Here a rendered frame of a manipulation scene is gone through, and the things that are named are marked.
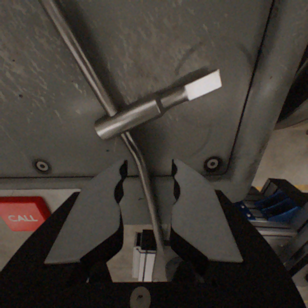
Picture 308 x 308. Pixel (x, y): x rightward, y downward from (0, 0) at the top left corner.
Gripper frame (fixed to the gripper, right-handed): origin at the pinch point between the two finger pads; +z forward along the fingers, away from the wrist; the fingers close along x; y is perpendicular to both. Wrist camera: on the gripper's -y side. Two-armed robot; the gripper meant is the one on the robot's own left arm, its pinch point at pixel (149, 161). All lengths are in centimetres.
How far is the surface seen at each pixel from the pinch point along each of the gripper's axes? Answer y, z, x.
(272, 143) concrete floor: 57, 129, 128
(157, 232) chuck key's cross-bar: 13.9, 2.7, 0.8
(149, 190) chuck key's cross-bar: 5.6, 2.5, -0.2
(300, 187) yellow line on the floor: 119, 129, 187
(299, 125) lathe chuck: 0.8, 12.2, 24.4
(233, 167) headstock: 3.3, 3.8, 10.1
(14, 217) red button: 10.3, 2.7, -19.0
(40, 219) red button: 10.7, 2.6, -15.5
